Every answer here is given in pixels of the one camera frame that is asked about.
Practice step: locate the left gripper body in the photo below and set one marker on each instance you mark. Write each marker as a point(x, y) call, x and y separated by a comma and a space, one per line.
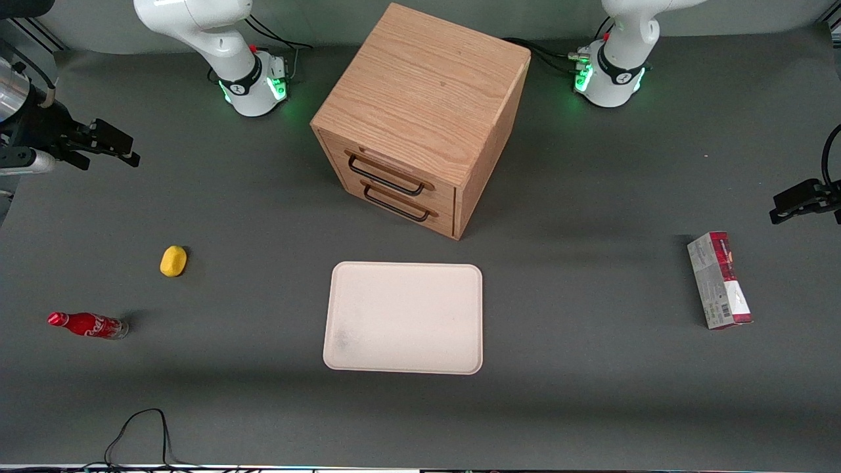
point(821, 195)

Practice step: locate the grey and red carton box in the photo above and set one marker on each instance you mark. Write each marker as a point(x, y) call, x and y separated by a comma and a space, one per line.
point(719, 281)

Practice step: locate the oak wooden drawer cabinet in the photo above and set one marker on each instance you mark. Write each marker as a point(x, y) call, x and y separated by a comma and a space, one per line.
point(420, 98)

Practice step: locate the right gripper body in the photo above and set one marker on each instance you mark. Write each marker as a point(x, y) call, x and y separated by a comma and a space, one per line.
point(47, 129)

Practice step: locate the aluminium frame rail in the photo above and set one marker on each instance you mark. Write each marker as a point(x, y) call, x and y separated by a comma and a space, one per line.
point(36, 34)

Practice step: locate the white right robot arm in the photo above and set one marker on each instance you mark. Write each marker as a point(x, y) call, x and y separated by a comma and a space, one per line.
point(223, 46)

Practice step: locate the red coke bottle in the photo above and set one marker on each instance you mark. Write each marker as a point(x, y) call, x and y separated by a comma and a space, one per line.
point(89, 324)

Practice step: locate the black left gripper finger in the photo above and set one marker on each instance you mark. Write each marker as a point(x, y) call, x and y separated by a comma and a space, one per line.
point(797, 192)
point(792, 214)

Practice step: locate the beige rectangular tray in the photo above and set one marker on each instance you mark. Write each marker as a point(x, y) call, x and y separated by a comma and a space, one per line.
point(404, 318)

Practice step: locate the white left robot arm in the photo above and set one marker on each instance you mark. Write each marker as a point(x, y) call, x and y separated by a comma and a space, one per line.
point(621, 66)

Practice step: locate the yellow lemon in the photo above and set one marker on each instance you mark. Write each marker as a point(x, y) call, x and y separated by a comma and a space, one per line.
point(173, 261)

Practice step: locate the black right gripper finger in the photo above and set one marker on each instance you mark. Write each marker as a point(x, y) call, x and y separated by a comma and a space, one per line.
point(110, 136)
point(125, 157)

